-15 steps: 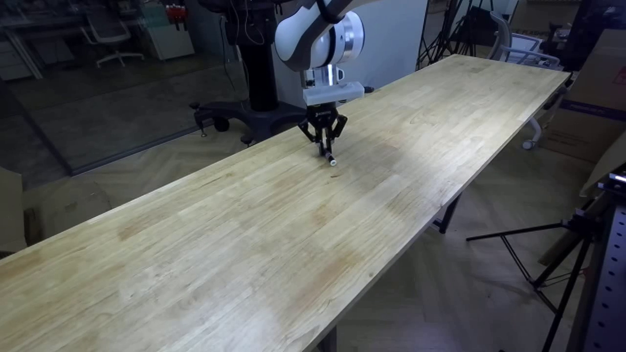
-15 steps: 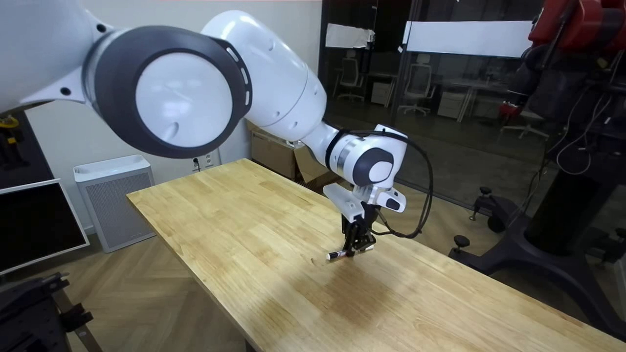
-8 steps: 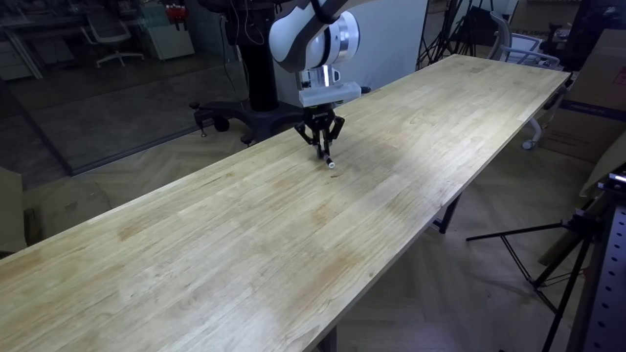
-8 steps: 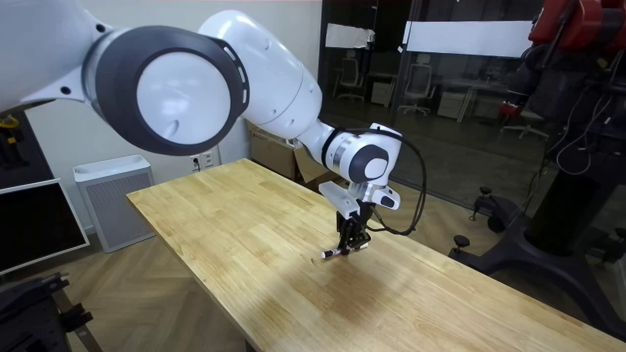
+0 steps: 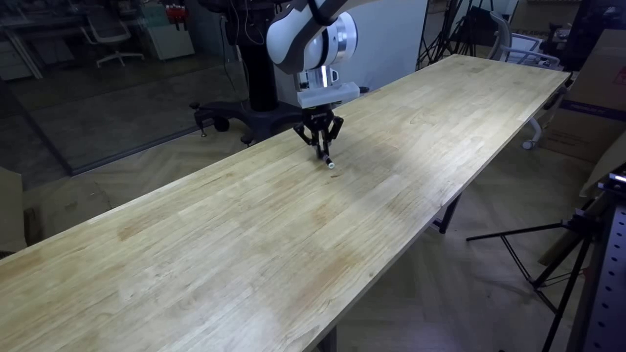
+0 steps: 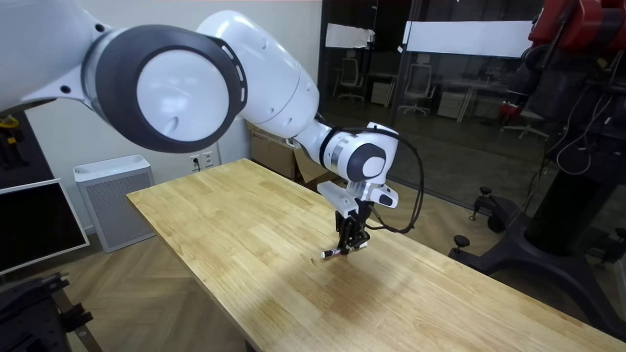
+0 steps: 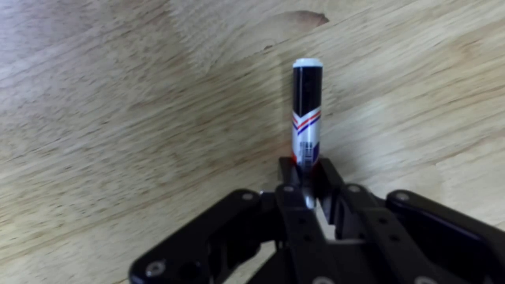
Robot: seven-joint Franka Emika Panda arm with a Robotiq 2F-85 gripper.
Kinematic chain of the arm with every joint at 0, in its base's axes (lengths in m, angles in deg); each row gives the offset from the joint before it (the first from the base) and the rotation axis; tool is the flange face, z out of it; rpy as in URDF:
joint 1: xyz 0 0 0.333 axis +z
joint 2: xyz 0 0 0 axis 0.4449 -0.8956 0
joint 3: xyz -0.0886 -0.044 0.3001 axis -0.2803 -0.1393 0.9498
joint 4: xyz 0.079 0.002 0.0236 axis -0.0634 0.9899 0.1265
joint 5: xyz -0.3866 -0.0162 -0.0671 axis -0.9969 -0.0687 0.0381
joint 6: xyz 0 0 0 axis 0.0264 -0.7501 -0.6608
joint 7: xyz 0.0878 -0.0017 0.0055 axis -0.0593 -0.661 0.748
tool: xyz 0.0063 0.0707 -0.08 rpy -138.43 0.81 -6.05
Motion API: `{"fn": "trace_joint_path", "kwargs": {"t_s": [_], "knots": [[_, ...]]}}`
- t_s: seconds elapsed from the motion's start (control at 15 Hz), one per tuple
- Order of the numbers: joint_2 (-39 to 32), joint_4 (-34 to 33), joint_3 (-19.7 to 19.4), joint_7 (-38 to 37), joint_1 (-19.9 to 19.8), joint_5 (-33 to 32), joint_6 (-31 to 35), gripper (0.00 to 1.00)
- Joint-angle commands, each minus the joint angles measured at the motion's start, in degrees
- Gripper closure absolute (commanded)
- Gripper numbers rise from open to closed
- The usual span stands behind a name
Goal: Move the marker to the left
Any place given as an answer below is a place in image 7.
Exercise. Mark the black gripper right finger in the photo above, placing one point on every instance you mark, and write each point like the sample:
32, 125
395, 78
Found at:
400, 231

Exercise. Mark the black white marker pen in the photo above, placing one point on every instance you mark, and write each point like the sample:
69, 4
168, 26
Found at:
307, 113

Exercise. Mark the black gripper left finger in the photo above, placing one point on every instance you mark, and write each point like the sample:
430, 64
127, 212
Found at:
247, 231

